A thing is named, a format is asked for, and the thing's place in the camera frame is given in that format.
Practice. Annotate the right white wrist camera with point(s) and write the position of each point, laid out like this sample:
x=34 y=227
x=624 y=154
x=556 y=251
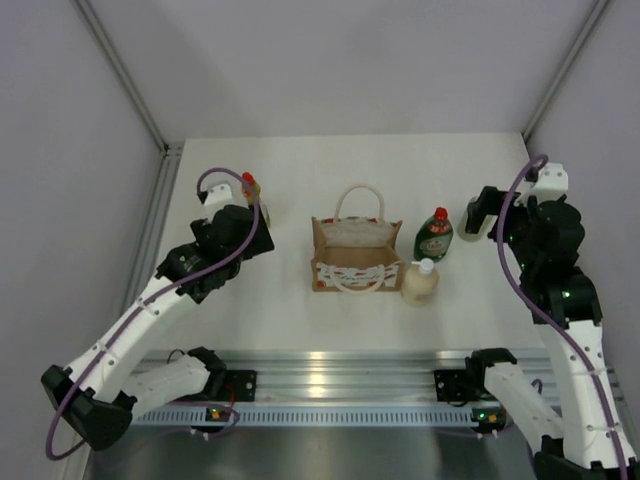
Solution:
x=547 y=183

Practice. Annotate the left aluminium frame post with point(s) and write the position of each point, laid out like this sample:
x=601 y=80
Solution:
x=99 y=33

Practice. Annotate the jute watermelon canvas bag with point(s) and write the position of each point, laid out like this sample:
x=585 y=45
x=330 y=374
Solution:
x=356 y=255

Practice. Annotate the white slotted cable duct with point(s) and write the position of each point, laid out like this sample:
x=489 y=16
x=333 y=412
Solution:
x=247 y=416

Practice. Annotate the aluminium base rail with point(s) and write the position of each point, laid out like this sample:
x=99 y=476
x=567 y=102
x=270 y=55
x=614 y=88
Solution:
x=345 y=378

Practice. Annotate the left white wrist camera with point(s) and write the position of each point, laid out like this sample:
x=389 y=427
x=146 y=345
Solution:
x=220 y=194

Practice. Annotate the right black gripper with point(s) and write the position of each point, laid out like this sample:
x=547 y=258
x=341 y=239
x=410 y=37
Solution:
x=488 y=203

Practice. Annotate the pale green white-capped bottle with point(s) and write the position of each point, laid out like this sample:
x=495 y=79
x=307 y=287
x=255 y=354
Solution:
x=469 y=228

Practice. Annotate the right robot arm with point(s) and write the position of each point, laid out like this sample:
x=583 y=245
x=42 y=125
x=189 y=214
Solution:
x=584 y=438

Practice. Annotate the right aluminium frame post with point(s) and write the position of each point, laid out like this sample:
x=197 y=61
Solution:
x=578 y=45

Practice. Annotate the cream pump lotion bottle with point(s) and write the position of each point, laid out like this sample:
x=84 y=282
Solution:
x=420 y=281

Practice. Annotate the yellow dish soap bottle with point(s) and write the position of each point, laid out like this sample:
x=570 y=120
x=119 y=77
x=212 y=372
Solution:
x=253 y=197

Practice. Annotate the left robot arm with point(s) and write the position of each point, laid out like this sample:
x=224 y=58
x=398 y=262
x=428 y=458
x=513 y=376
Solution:
x=98 y=394

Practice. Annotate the aluminium frame post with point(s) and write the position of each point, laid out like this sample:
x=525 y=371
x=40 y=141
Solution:
x=99 y=33
x=578 y=45

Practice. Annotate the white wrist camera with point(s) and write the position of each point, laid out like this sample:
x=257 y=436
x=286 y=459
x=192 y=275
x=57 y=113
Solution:
x=547 y=183
x=220 y=194

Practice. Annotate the green dish soap bottle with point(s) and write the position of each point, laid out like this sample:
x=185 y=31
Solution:
x=433 y=239

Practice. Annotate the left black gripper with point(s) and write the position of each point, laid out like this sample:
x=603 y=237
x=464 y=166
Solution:
x=260 y=242

